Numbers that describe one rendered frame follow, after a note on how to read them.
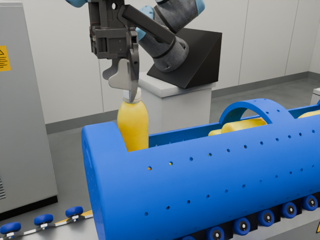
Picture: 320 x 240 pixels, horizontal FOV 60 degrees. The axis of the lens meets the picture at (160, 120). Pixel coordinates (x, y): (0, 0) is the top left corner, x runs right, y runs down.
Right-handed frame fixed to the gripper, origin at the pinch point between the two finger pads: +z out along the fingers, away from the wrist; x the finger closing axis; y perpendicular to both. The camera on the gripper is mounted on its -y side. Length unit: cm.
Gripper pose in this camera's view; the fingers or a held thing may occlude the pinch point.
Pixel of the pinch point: (131, 92)
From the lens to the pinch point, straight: 61.3
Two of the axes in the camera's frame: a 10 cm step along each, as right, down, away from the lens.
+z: 0.0, 9.1, 4.1
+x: 3.7, 3.8, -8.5
